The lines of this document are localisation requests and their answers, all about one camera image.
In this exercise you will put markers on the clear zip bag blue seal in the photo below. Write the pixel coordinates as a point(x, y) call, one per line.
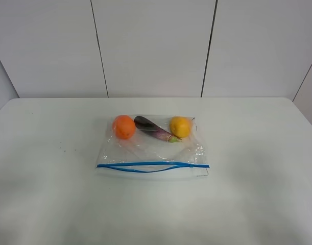
point(145, 157)

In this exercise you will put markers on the purple eggplant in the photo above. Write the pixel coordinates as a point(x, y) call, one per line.
point(153, 130)

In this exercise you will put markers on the yellow lemon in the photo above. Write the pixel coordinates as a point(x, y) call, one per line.
point(181, 126)

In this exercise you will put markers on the orange fruit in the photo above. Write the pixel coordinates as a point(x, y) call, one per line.
point(123, 127)

